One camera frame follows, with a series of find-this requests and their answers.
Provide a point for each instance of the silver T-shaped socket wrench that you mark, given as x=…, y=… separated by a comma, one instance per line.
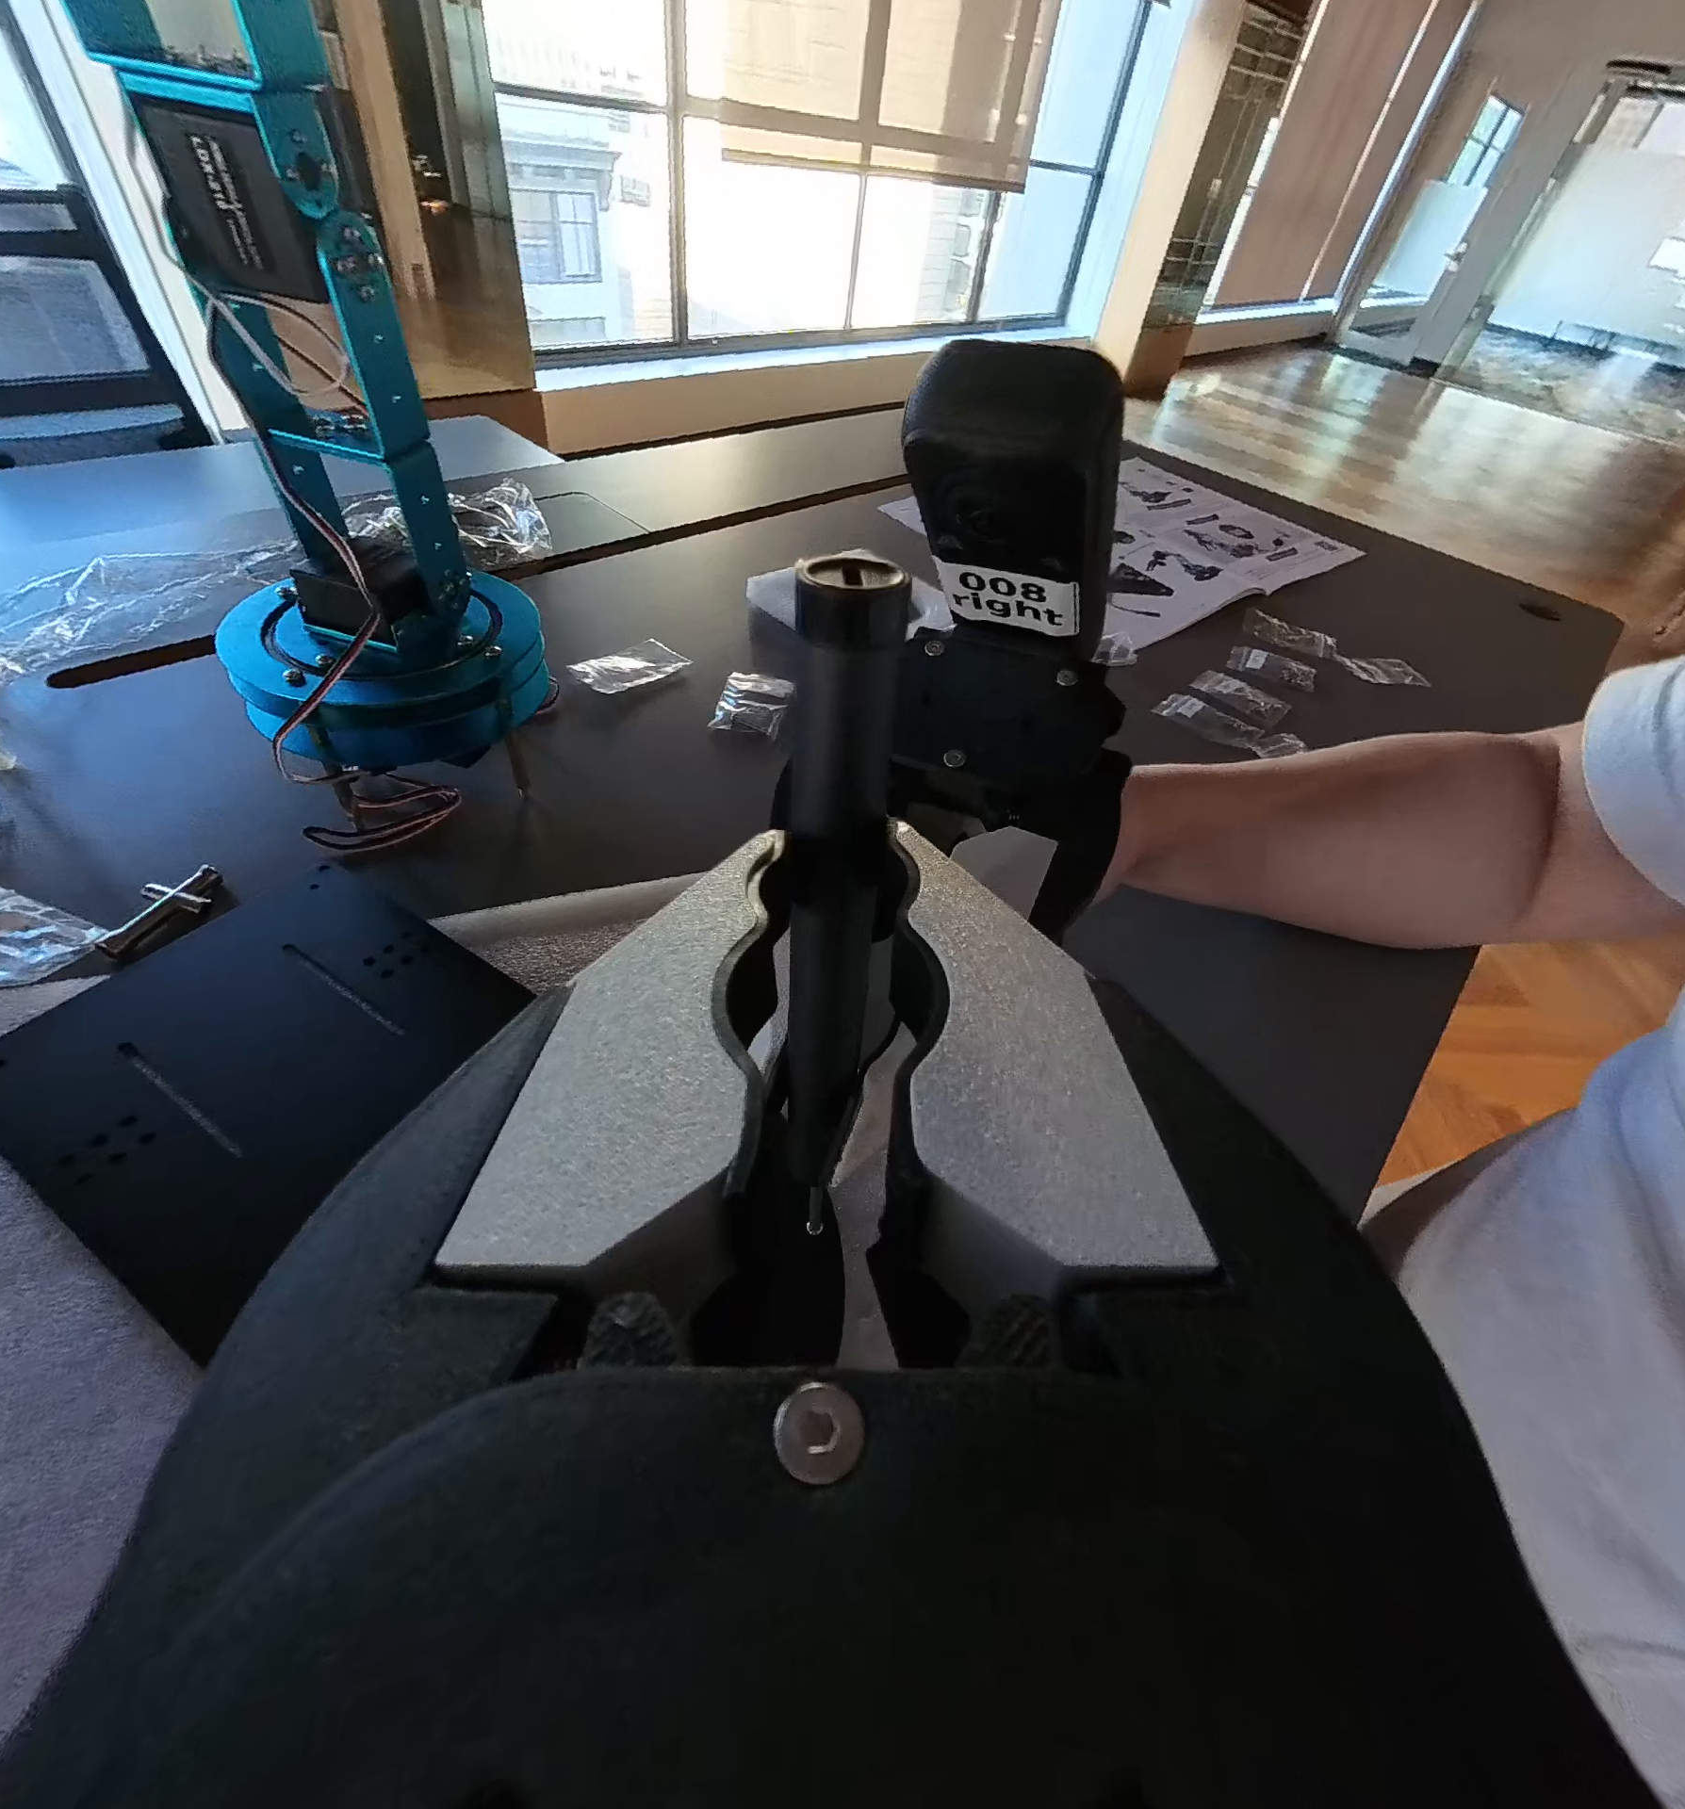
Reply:
x=166, y=911

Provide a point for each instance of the glass door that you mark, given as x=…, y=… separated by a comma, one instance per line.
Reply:
x=1438, y=243

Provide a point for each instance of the black perforated metal plate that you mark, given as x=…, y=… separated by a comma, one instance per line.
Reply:
x=219, y=1129

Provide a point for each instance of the printed instruction sheet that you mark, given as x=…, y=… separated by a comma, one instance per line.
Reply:
x=1209, y=550

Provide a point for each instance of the person's right forearm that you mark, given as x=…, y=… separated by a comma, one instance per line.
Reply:
x=1352, y=848

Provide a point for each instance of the grey foam mat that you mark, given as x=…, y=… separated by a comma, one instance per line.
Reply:
x=37, y=1414

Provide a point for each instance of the black screwdriver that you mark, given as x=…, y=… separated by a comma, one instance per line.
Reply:
x=843, y=792

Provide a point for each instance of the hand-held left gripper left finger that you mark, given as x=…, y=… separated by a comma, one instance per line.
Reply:
x=602, y=1117

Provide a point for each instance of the white foam block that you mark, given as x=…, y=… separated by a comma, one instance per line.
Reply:
x=776, y=606

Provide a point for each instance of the clear plastic parts bag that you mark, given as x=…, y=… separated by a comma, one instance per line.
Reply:
x=1272, y=672
x=1290, y=633
x=1231, y=726
x=1379, y=668
x=750, y=703
x=627, y=666

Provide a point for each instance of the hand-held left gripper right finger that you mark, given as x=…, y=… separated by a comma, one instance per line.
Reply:
x=1053, y=1117

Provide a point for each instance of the blue toy robot arm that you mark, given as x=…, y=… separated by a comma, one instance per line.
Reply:
x=405, y=482

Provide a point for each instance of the large window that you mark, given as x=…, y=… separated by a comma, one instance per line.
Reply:
x=787, y=185

